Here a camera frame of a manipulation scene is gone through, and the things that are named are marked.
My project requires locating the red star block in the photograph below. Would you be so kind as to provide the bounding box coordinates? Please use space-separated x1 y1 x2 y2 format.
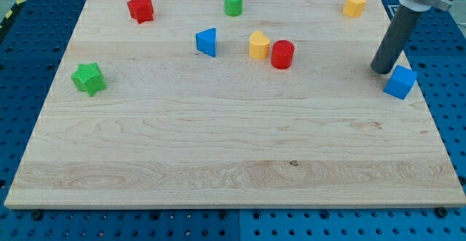
127 0 154 24

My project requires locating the yellow hexagon block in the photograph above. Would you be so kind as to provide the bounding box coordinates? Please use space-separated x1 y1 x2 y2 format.
342 0 366 18

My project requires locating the green star block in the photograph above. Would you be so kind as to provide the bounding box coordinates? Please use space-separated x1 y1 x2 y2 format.
71 63 107 97

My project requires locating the wooden board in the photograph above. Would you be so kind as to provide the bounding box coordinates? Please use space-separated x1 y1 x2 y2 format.
5 0 465 210

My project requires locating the blue cube block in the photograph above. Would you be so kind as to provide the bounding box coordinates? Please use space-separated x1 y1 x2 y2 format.
384 65 418 100

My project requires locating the red cylinder block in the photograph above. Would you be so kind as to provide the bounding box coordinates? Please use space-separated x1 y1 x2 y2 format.
270 40 295 70

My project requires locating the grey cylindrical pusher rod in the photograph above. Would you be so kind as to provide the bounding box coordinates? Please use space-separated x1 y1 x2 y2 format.
371 4 422 74

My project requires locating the blue triangle block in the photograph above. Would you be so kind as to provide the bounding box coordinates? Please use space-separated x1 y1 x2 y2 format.
195 28 216 57

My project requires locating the green cylinder block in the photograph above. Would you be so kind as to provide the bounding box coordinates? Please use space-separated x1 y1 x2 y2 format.
224 0 243 17

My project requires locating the yellow heart block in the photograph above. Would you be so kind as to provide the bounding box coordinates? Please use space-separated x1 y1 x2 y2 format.
249 31 271 59

